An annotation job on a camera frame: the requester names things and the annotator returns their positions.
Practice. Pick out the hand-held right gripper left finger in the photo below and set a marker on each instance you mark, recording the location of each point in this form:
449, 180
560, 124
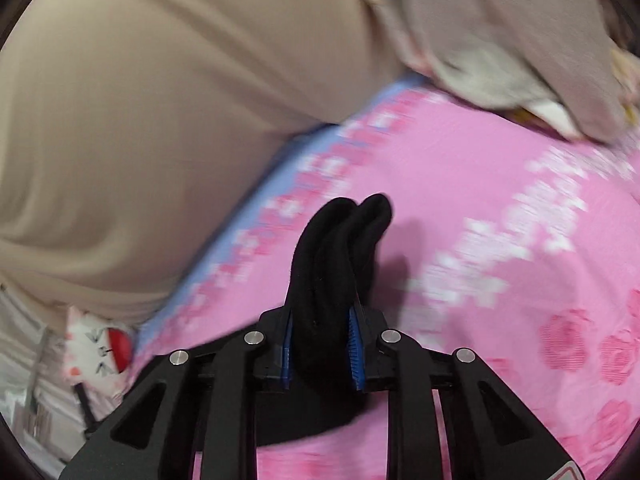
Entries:
287, 355

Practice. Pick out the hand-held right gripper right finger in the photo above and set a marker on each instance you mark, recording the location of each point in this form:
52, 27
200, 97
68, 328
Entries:
357, 355

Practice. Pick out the black pants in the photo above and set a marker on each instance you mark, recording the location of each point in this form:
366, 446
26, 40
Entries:
325, 270

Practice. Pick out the white pillow with red print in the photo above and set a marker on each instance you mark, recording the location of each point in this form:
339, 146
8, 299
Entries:
95, 345

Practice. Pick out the pink floral bedsheet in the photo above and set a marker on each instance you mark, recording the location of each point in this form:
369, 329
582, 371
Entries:
475, 185

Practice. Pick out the beige quilt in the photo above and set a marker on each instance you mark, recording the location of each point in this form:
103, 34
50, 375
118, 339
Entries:
175, 110

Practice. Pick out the grey-beige ribbed cloth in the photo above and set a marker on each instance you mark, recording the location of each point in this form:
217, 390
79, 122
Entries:
500, 20

